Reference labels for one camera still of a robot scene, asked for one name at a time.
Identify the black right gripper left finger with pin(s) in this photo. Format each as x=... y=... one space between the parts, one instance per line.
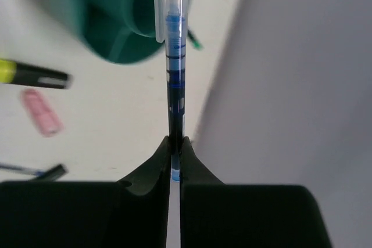
x=130 y=212

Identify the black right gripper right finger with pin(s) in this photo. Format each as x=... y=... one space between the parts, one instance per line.
x=215 y=214

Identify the pink correction tape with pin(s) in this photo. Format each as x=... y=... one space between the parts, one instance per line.
x=42 y=115

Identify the yellow black highlighter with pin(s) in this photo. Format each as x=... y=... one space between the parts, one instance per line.
x=19 y=73

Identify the clear blue ink pen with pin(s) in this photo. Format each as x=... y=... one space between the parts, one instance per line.
x=171 y=28

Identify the green black highlighter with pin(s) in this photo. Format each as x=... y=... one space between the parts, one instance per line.
x=52 y=174

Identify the blue grip gel pen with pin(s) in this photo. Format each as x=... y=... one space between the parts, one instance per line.
x=21 y=170

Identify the teal round pen holder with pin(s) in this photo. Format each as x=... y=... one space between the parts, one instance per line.
x=119 y=31

